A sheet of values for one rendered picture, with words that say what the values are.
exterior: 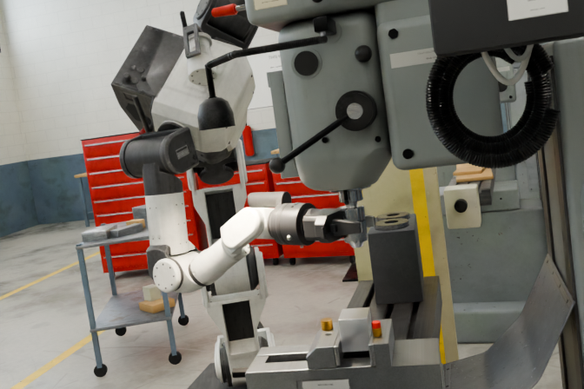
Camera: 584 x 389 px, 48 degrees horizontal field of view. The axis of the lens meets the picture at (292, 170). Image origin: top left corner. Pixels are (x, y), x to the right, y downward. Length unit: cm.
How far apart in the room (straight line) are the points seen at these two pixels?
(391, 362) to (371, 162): 35
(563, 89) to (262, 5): 52
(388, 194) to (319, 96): 188
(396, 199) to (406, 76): 192
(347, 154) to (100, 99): 1083
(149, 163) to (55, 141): 1092
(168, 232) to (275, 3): 62
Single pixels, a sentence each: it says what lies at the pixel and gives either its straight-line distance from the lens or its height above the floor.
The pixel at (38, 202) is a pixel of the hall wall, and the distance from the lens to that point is 1281.
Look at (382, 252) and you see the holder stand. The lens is 167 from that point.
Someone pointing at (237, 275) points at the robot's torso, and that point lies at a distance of 195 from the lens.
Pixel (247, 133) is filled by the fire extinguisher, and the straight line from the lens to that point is 1066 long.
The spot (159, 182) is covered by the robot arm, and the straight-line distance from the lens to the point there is 153.
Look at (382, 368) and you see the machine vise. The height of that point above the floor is 101.
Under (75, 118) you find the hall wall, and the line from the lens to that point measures 1219.
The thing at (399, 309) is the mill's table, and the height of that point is 95.
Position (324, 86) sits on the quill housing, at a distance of 117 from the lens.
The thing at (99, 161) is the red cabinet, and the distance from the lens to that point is 675.
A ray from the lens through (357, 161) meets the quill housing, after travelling 117.
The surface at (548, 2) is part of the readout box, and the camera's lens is 88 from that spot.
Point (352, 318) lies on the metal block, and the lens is 118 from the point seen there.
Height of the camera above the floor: 147
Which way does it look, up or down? 5 degrees down
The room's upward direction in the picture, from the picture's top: 8 degrees counter-clockwise
